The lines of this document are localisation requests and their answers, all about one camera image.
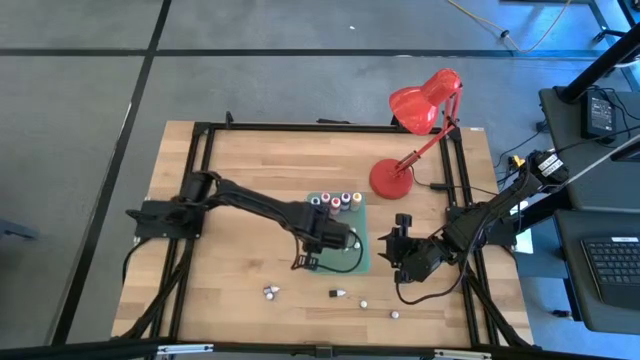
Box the yellow extension cord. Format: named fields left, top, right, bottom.
left=446, top=0, right=572, bottom=54

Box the grey slanted rod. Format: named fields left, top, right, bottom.
left=567, top=132, right=640, bottom=181

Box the black chair base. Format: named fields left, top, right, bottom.
left=591, top=0, right=640, bottom=47

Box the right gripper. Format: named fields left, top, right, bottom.
left=377, top=213, right=447, bottom=285

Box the black crossbar with silver brackets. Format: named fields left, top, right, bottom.
left=0, top=337, right=640, bottom=360

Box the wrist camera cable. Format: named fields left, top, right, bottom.
left=395, top=259, right=474, bottom=306
left=319, top=228, right=365, bottom=275

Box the red desk lamp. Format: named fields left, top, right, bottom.
left=368, top=67, right=464, bottom=201

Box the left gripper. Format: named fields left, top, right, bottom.
left=290, top=212, right=352, bottom=272

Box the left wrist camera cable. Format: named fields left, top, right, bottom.
left=319, top=228, right=365, bottom=275

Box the black slanted post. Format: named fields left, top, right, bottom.
left=557, top=22, right=640, bottom=105

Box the green translucent plastic bin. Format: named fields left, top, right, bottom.
left=304, top=192, right=373, bottom=275

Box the black laptop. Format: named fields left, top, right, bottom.
left=554, top=209, right=640, bottom=335

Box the dark grey side desk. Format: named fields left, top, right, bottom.
left=538, top=85, right=640, bottom=215

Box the black aluminium table frame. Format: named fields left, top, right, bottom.
left=112, top=110, right=534, bottom=351

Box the black power adapter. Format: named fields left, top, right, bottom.
left=580, top=89, right=617, bottom=144

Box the grey floor object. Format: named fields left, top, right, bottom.
left=0, top=217, right=40, bottom=242

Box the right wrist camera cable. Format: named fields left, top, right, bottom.
left=395, top=259, right=474, bottom=306

